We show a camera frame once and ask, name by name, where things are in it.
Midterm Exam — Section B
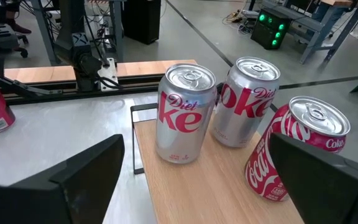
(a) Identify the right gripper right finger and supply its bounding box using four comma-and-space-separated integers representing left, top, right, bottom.
269, 132, 358, 224

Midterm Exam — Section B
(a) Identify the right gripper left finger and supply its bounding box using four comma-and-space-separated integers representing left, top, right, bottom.
0, 133, 126, 224

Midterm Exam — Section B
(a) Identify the silver Diet Coke can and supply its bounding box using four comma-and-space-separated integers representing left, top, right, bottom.
155, 63, 218, 165
209, 56, 282, 149

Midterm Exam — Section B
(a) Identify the wooden shelf board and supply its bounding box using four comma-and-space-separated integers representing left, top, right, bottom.
130, 82, 306, 224

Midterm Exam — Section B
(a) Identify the grey-blue metal desk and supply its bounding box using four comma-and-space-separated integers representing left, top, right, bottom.
261, 0, 358, 68

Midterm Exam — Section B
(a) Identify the black office chair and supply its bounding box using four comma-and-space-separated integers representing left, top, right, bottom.
0, 23, 30, 78

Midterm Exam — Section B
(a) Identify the black computer with green lights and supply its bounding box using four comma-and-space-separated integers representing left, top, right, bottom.
249, 6, 292, 51

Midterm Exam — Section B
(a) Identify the person's leg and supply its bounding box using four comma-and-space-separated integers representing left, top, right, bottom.
4, 0, 33, 35

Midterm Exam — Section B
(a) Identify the grey power strip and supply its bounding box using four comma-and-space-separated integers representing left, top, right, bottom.
241, 9, 262, 20

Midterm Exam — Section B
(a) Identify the black tower case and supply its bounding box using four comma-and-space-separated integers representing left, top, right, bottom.
121, 0, 162, 46

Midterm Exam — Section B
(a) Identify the black aluminium table frame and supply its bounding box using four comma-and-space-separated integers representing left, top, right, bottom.
0, 65, 167, 106

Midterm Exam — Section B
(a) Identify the grey metal desk frame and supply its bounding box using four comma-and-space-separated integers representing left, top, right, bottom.
29, 0, 126, 67

